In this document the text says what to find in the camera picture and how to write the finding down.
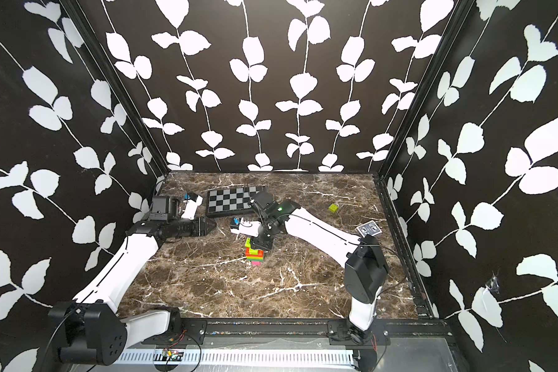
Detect red lego brick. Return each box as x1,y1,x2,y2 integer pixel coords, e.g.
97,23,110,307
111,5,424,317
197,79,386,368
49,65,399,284
246,250,264,257

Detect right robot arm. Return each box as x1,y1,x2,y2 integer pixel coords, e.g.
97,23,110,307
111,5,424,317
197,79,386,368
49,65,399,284
249,191,389,332

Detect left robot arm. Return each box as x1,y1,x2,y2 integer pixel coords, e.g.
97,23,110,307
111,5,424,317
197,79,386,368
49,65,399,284
43,217,216,366

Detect black white chessboard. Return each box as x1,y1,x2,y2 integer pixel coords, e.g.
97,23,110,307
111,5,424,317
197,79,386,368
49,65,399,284
206,185,266,218

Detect blue playing card box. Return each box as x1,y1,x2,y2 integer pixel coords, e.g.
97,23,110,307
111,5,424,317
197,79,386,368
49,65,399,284
356,220,382,238

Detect small circuit board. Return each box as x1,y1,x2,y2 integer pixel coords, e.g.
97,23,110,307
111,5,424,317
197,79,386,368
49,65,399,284
153,350,184,365

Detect white perforated strip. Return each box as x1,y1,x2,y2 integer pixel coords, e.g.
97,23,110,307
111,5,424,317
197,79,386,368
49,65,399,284
114,349,357,367

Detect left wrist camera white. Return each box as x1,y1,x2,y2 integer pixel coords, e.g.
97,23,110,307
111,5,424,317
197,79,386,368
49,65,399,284
181,192,203,220

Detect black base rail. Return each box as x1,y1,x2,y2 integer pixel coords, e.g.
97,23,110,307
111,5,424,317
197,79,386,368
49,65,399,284
142,316,454,348

